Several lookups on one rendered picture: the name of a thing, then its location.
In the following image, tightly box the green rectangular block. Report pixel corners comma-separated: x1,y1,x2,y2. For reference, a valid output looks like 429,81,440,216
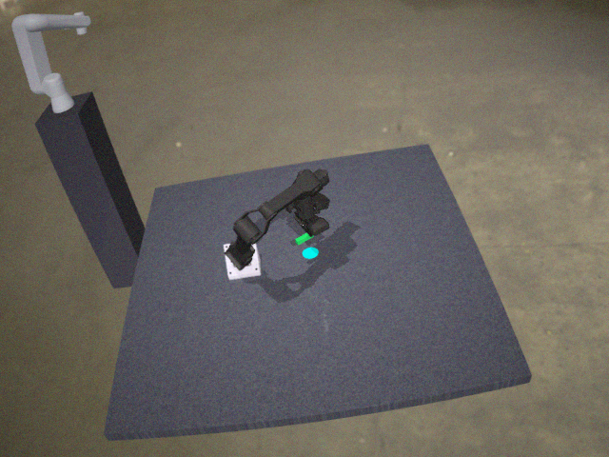
295,233,314,245

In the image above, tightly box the cyan flat circle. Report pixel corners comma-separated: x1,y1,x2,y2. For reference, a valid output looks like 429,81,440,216
303,248,319,259

